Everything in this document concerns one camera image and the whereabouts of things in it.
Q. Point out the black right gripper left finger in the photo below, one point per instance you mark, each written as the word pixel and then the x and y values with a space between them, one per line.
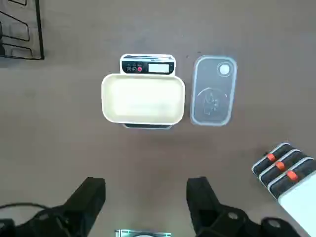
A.
pixel 81 209

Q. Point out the cream plastic weighing tray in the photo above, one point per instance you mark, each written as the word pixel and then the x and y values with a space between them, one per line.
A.
pixel 143 98

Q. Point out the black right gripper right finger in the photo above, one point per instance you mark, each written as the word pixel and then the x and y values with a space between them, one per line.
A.
pixel 205 212

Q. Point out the clear plastic container lid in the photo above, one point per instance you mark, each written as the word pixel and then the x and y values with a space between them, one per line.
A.
pixel 213 93

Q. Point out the white three-layer storage box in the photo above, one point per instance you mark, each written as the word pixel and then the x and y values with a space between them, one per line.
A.
pixel 301 202

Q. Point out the black digital kitchen scale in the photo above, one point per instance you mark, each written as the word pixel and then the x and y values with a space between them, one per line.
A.
pixel 148 67

